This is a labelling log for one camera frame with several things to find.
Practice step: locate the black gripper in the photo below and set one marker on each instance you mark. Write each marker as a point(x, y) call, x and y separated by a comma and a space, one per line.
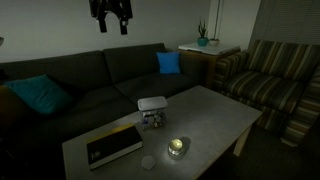
point(111, 5)

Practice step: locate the dark grey sofa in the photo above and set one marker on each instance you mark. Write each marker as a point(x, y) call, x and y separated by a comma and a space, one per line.
point(100, 83)

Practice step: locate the blue cushion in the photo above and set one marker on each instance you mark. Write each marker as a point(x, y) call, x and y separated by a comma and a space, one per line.
point(168, 62)

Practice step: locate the plant in teal pot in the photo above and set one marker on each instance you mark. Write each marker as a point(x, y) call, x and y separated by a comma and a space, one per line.
point(202, 40)

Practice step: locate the teal cushion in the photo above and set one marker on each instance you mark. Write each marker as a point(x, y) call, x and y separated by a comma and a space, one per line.
point(40, 94)

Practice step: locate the small white pot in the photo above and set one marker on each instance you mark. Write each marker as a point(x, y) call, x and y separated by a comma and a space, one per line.
point(213, 42)

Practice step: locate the wooden side table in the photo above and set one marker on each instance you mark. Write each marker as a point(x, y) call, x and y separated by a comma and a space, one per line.
point(208, 65)

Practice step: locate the transparent container with contents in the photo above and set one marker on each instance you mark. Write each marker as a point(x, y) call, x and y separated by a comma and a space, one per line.
point(153, 120)

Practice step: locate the glass candle jar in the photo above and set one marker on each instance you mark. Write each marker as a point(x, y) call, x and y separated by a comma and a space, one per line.
point(176, 147)

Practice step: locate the round grey coaster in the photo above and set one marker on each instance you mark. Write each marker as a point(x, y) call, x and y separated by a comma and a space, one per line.
point(148, 162)

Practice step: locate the striped armchair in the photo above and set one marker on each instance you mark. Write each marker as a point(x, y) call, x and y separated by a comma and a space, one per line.
point(273, 83)

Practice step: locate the white table leg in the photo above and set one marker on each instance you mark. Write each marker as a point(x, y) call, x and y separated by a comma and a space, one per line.
point(241, 141)

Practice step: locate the window blinds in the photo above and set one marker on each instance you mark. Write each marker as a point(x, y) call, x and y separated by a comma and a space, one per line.
point(290, 20)

